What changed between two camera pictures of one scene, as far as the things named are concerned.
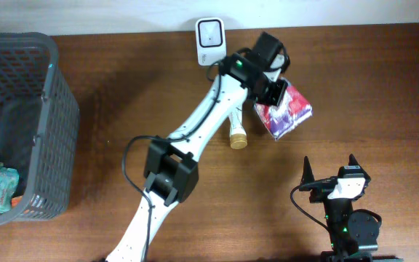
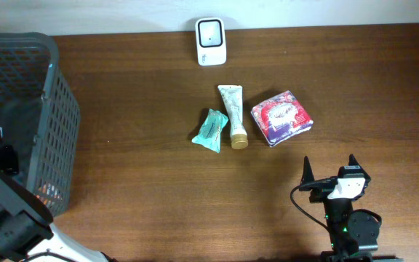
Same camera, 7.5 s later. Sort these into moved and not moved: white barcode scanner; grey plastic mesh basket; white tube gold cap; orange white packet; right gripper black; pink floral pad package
Moved: orange white packet; pink floral pad package
Not moved: grey plastic mesh basket; right gripper black; white barcode scanner; white tube gold cap
